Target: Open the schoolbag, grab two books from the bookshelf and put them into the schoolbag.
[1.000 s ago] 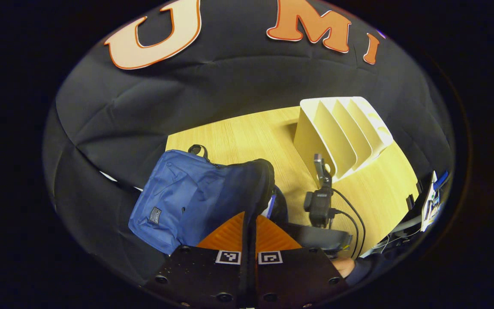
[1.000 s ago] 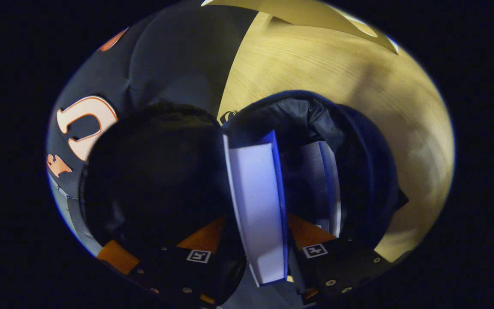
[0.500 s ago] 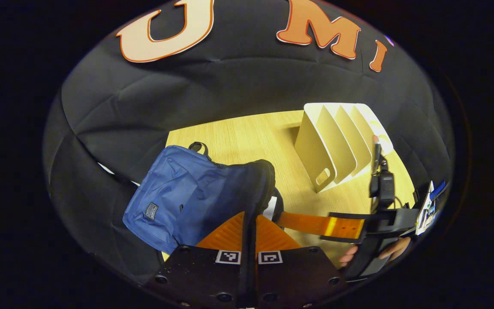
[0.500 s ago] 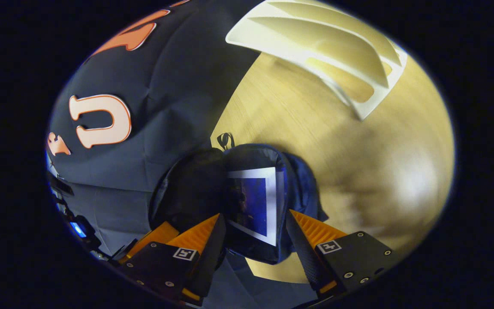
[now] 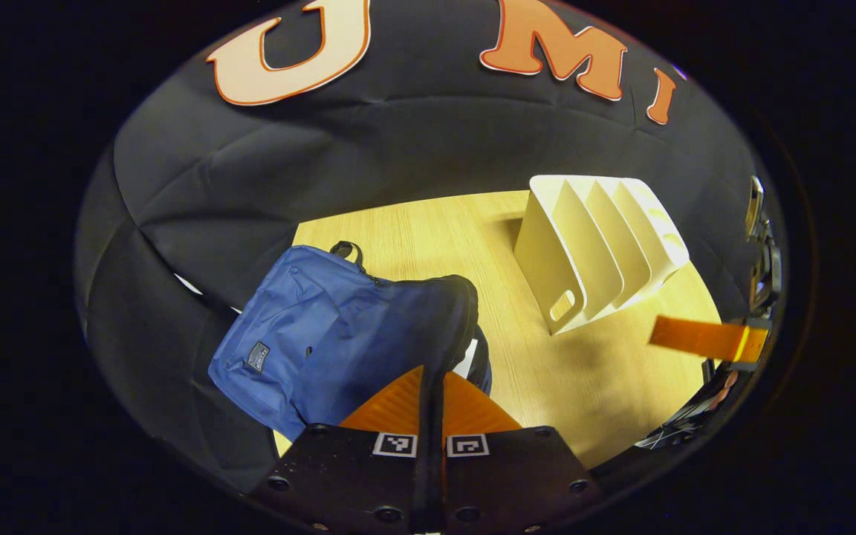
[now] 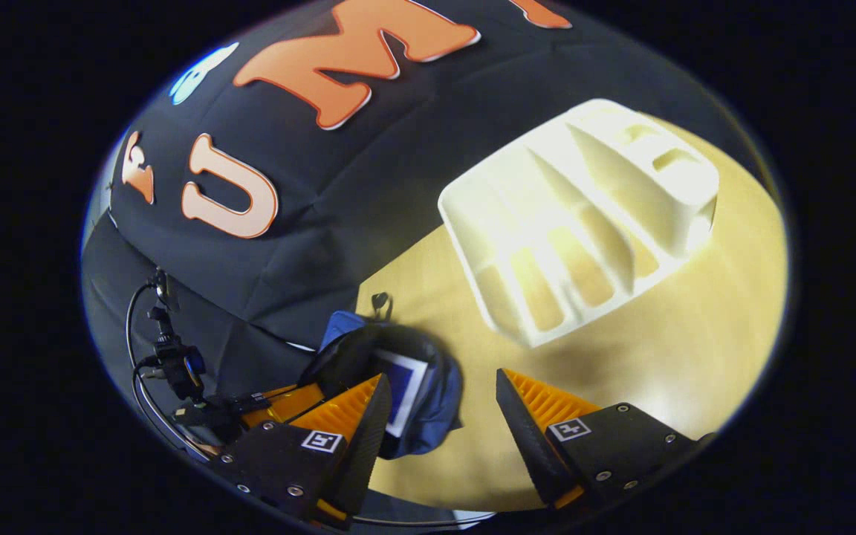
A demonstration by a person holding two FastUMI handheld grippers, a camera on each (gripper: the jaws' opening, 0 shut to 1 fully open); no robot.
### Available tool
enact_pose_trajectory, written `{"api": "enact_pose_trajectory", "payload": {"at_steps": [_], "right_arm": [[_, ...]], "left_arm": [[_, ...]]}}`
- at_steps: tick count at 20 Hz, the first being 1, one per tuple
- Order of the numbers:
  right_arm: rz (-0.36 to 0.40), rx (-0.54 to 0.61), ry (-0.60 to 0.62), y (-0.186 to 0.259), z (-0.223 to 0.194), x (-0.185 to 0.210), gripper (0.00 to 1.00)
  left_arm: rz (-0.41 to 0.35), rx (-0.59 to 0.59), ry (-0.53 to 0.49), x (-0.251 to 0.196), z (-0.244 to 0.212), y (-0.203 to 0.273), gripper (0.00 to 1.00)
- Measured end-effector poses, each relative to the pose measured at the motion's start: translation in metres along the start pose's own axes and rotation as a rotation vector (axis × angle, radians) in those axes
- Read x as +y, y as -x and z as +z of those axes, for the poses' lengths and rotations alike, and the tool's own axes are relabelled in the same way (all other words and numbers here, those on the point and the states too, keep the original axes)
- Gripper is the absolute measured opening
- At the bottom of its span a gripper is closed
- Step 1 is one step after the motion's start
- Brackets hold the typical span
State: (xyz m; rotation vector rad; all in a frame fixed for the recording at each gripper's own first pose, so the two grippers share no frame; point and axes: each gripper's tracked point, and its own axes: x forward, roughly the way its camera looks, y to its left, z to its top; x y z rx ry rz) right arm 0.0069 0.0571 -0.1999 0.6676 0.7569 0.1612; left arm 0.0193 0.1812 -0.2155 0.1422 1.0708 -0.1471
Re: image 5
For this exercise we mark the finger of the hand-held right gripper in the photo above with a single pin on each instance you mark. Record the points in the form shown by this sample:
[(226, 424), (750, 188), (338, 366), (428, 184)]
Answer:
[(695, 336)]

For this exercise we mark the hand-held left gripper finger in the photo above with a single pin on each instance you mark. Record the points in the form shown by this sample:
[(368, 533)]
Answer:
[(425, 461), (441, 461)]

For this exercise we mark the blue schoolbag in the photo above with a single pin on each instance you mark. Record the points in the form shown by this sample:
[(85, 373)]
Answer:
[(324, 334)]

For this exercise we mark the white bookshelf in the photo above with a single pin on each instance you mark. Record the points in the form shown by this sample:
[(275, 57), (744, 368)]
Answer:
[(547, 260)]

